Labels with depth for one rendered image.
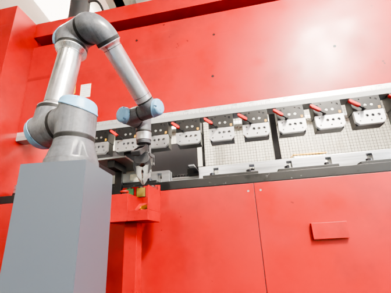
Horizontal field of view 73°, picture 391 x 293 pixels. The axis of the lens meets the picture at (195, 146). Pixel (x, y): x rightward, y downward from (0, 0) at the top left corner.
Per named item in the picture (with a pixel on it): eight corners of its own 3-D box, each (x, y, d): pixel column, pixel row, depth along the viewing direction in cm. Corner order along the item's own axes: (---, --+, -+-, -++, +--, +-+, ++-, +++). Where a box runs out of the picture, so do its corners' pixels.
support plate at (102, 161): (93, 160, 140) (93, 158, 140) (116, 172, 164) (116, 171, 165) (125, 157, 137) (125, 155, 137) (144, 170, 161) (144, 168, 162)
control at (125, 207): (104, 222, 116) (107, 182, 122) (121, 224, 130) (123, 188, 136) (148, 220, 112) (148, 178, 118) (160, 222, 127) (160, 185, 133)
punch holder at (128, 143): (114, 152, 166) (115, 128, 172) (120, 156, 174) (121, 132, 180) (137, 149, 164) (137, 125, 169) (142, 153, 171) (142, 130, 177)
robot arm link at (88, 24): (106, -3, 100) (169, 107, 123) (86, 11, 105) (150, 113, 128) (89, 3, 92) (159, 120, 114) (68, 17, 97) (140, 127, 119)
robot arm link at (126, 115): (132, 100, 118) (148, 109, 127) (114, 108, 123) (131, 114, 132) (132, 117, 116) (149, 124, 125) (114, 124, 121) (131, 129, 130)
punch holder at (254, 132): (243, 137, 153) (240, 111, 158) (244, 142, 161) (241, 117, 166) (270, 134, 150) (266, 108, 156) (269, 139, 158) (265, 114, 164)
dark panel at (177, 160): (65, 205, 221) (71, 155, 236) (67, 206, 223) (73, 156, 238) (199, 195, 202) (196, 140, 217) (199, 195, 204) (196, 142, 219)
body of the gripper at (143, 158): (155, 166, 132) (154, 143, 135) (148, 163, 124) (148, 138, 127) (141, 168, 133) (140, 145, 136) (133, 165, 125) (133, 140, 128)
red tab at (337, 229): (313, 239, 118) (310, 222, 120) (312, 239, 120) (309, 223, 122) (350, 237, 115) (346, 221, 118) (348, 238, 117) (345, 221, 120)
